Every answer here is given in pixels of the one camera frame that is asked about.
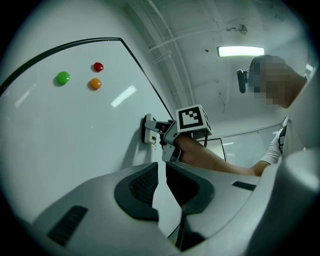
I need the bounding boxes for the person's white shirt torso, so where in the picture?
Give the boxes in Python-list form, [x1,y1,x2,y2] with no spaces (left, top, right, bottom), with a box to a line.
[259,114,291,166]

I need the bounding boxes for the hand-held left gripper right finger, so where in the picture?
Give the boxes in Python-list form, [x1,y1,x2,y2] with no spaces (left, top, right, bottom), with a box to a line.
[165,161,263,252]

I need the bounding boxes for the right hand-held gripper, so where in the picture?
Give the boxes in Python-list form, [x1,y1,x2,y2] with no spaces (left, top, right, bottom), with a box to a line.
[146,103,213,163]

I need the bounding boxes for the white ceiling pipes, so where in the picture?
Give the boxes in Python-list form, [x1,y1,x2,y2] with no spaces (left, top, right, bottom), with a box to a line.
[144,0,191,111]

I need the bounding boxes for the person's right forearm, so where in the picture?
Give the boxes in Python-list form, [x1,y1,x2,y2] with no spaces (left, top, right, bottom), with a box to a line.
[174,136,270,177]

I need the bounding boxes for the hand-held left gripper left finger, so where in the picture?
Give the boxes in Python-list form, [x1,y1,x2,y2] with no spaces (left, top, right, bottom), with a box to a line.
[32,161,161,251]

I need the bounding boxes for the person's head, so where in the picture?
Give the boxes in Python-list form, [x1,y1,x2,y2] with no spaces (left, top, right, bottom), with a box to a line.
[248,54,308,109]

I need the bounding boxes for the white whiteboard black frame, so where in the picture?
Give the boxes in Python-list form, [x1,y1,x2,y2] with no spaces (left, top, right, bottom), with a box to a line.
[0,37,182,241]

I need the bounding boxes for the green round magnet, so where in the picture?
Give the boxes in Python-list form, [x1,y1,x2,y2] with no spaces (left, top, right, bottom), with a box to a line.
[55,71,71,85]

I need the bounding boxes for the white eraser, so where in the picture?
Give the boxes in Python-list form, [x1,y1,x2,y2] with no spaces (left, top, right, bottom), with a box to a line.
[141,113,158,146]

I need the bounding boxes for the rectangular ceiling light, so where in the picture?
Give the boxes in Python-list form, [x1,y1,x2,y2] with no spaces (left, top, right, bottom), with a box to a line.
[217,45,265,57]

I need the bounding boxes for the black head-worn camera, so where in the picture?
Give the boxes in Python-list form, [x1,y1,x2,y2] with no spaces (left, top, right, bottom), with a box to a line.
[236,69,251,94]

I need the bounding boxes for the glass partition wall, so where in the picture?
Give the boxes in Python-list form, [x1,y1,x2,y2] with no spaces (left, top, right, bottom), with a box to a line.
[219,129,283,167]

